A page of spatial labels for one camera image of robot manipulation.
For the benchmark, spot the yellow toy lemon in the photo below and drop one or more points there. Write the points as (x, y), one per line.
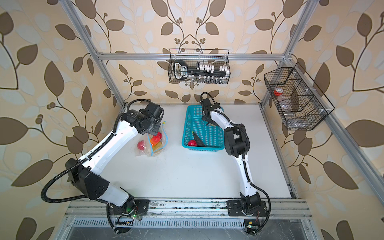
(158, 147)

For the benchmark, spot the side black wire basket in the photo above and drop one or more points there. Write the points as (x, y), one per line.
(308, 105)

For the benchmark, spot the clear zip top bag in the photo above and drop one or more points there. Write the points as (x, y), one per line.
(149, 148)

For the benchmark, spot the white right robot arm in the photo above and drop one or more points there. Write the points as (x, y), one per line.
(237, 145)

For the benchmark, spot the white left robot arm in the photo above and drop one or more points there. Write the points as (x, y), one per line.
(85, 173)

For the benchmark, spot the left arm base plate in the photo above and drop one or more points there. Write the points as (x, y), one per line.
(130, 207)

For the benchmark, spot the red toy tomato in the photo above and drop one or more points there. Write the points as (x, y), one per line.
(192, 143)
(141, 145)

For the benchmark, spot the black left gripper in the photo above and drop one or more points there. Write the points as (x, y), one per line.
(157, 125)

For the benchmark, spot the teal plastic basket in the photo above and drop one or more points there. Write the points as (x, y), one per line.
(211, 136)

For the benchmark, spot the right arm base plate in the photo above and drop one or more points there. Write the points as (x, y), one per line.
(237, 209)

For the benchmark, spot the dark toy eggplant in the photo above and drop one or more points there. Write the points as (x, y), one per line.
(197, 139)

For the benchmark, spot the red capped clear bottle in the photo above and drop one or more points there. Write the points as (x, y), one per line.
(280, 96)

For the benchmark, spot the back black wire basket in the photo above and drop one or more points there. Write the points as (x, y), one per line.
(206, 66)

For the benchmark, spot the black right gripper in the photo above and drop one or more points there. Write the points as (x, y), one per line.
(204, 118)

